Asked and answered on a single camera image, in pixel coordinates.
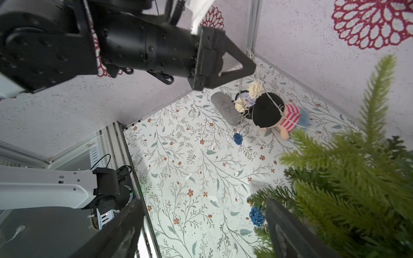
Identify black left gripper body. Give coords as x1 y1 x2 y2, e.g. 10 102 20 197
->
188 26 226 91

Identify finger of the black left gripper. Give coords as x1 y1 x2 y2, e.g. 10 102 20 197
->
213 30 256 89

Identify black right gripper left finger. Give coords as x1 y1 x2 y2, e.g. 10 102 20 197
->
71 199 145 258

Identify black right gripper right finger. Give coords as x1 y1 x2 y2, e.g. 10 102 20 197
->
265 199 339 258

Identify string lights with rattan balls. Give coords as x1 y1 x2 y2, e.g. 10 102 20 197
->
232 48 310 227

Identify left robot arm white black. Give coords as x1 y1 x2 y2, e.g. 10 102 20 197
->
1 1 256 99

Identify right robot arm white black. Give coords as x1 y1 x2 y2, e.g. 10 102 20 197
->
1 166 336 258

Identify small green christmas tree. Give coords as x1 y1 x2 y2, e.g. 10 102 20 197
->
247 55 413 258

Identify black alarm clock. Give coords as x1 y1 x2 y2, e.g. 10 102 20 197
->
233 90 256 119

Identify grey fabric glasses case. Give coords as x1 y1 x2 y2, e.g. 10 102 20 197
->
211 92 242 126

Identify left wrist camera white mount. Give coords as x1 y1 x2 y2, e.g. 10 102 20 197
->
186 0 215 35

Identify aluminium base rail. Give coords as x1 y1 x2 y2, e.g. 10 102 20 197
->
88 121 161 258

